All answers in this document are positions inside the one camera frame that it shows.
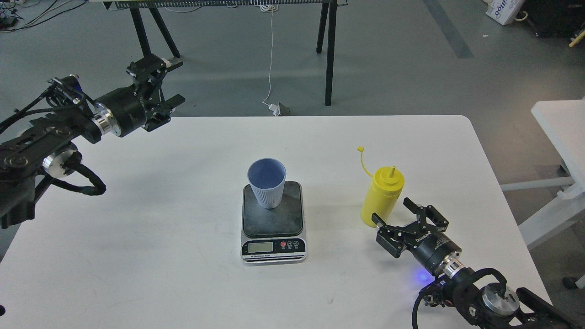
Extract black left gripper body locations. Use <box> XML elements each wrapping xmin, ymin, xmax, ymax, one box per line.
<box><xmin>94</xmin><ymin>87</ymin><xmax>158</xmax><ymax>137</ymax></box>

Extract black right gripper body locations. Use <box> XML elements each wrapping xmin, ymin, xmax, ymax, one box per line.
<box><xmin>403</xmin><ymin>226</ymin><xmax>462</xmax><ymax>276</ymax></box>

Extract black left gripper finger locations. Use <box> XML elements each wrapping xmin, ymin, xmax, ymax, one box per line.
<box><xmin>126</xmin><ymin>54</ymin><xmax>183</xmax><ymax>99</ymax></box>
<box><xmin>145</xmin><ymin>94</ymin><xmax>185</xmax><ymax>133</ymax></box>

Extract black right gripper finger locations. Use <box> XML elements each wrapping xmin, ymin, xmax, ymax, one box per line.
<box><xmin>403</xmin><ymin>197</ymin><xmax>449</xmax><ymax>233</ymax></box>
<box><xmin>372</xmin><ymin>213</ymin><xmax>411</xmax><ymax>259</ymax></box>

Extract yellow squeeze bottle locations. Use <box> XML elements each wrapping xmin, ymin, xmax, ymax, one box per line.
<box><xmin>357</xmin><ymin>146</ymin><xmax>405</xmax><ymax>228</ymax></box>

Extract blue ribbed plastic cup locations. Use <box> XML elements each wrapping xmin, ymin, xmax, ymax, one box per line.
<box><xmin>247</xmin><ymin>158</ymin><xmax>287</xmax><ymax>209</ymax></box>

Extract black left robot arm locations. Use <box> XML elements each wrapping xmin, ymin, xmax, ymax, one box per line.
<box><xmin>0</xmin><ymin>54</ymin><xmax>185</xmax><ymax>229</ymax></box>

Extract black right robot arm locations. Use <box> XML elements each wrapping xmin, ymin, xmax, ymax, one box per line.
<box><xmin>372</xmin><ymin>198</ymin><xmax>580</xmax><ymax>329</ymax></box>

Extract digital kitchen scale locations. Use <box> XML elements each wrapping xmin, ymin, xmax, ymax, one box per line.
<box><xmin>240</xmin><ymin>181</ymin><xmax>308</xmax><ymax>266</ymax></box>

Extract black trestle table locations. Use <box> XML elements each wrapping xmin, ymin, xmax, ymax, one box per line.
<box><xmin>96</xmin><ymin>0</ymin><xmax>350</xmax><ymax>106</ymax></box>

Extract white power adapter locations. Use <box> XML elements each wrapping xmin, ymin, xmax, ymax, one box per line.
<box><xmin>268</xmin><ymin>103</ymin><xmax>281</xmax><ymax>117</ymax></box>

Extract white cardboard box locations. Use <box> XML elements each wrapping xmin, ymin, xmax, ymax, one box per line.
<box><xmin>485</xmin><ymin>0</ymin><xmax>525</xmax><ymax>26</ymax></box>

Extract white hanging cable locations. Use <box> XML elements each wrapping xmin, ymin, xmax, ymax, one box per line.
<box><xmin>261</xmin><ymin>2</ymin><xmax>280</xmax><ymax>110</ymax></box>

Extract black floor cables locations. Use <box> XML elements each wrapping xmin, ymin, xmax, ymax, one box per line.
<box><xmin>0</xmin><ymin>0</ymin><xmax>90</xmax><ymax>32</ymax></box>

